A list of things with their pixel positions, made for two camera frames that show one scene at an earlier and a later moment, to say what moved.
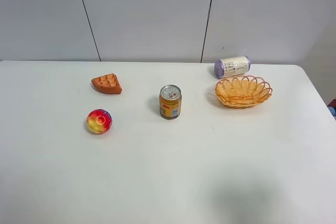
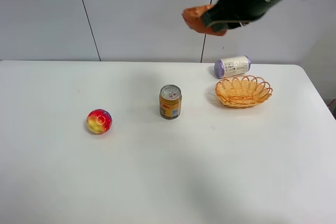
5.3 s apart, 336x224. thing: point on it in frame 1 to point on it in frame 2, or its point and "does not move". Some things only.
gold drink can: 170,102 does not move
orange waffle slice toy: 107,84 to 192,17
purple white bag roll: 232,66 does not move
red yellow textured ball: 99,121 does not move
